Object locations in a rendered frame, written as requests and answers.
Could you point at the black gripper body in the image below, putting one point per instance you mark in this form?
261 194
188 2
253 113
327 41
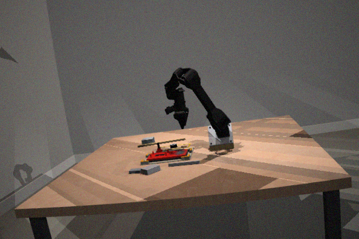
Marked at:
181 109

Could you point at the grey flat bar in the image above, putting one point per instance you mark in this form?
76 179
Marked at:
183 163

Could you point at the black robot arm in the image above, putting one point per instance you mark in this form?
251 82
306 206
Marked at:
218 119

